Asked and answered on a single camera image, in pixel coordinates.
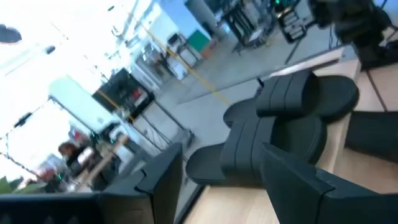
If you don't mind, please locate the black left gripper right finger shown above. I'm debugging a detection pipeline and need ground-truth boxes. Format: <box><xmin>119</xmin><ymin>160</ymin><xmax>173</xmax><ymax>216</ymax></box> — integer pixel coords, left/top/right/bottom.
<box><xmin>260</xmin><ymin>142</ymin><xmax>385</xmax><ymax>224</ymax></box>

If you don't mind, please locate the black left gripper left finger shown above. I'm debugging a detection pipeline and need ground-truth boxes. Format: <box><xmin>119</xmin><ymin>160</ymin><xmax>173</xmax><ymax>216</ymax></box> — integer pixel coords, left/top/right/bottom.
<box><xmin>95</xmin><ymin>141</ymin><xmax>185</xmax><ymax>224</ymax></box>

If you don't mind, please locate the black rubber slide sandal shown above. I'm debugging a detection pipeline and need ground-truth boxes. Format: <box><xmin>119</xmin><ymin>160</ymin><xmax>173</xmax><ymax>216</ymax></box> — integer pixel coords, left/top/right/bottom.
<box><xmin>223</xmin><ymin>70</ymin><xmax>361</xmax><ymax>129</ymax></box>
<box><xmin>185</xmin><ymin>115</ymin><xmax>328</xmax><ymax>188</ymax></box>
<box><xmin>344</xmin><ymin>110</ymin><xmax>398</xmax><ymax>163</ymax></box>

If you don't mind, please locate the person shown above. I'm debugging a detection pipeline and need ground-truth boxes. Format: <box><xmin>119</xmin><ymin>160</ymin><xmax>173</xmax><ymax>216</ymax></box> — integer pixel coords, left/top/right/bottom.
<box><xmin>58</xmin><ymin>141</ymin><xmax>94</xmax><ymax>177</ymax></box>

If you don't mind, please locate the green potted plant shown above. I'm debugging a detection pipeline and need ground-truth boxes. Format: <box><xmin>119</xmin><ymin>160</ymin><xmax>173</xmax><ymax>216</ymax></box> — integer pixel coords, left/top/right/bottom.
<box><xmin>0</xmin><ymin>175</ymin><xmax>47</xmax><ymax>195</ymax></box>

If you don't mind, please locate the green panel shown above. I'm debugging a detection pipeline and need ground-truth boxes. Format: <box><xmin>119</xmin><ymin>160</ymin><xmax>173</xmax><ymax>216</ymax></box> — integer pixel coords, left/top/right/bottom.
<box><xmin>187</xmin><ymin>29</ymin><xmax>211</xmax><ymax>54</ymax></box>

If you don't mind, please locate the black equipment rack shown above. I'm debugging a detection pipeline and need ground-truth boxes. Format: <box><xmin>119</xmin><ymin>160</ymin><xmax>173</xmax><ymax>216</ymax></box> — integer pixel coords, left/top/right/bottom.
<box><xmin>222</xmin><ymin>0</ymin><xmax>309</xmax><ymax>56</ymax></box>

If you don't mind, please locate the black wall monitor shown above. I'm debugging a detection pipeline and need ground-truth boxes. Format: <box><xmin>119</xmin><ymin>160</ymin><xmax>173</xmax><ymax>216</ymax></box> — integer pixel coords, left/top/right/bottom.
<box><xmin>91</xmin><ymin>67</ymin><xmax>156</xmax><ymax>123</ymax></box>

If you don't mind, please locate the yellow hanging cable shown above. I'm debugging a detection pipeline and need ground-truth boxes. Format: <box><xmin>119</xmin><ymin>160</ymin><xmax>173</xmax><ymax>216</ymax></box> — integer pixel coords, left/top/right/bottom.
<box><xmin>136</xmin><ymin>18</ymin><xmax>231</xmax><ymax>106</ymax></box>

